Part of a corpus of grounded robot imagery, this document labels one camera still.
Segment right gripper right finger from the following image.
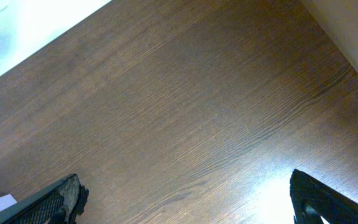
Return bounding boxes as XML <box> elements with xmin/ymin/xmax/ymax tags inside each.
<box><xmin>290</xmin><ymin>169</ymin><xmax>358</xmax><ymax>224</ymax></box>

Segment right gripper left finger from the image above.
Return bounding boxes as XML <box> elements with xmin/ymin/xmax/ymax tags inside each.
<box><xmin>0</xmin><ymin>174</ymin><xmax>89</xmax><ymax>224</ymax></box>

